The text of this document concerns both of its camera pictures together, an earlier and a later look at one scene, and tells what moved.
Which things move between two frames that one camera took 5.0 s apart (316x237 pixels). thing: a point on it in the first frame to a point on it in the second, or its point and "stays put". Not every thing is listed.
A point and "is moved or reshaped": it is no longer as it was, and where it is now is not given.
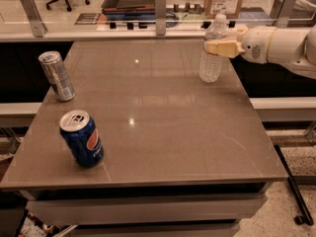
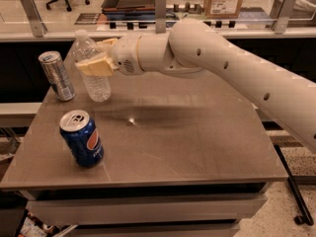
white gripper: [255, 45] to [125, 56]
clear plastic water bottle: [211, 66] is moved or reshaped
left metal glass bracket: [39, 29] stays put
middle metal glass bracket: [160, 12] stays put
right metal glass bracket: [287, 6] stays put
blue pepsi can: [82, 137] stays put
